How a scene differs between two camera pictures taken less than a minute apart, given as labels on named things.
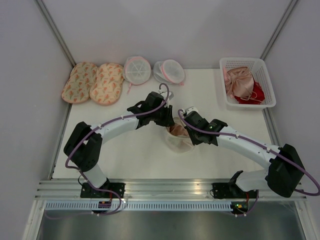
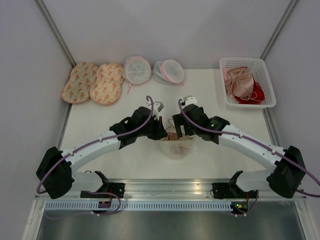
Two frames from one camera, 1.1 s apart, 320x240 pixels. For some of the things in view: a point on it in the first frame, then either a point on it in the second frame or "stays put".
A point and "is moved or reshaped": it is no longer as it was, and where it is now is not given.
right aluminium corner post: (290, 8) stays put
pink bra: (179, 130) is moved or reshaped
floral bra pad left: (76, 89) stays put
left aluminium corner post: (55, 31) stays put
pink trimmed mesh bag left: (136, 70) stays put
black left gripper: (168, 121) → (160, 132)
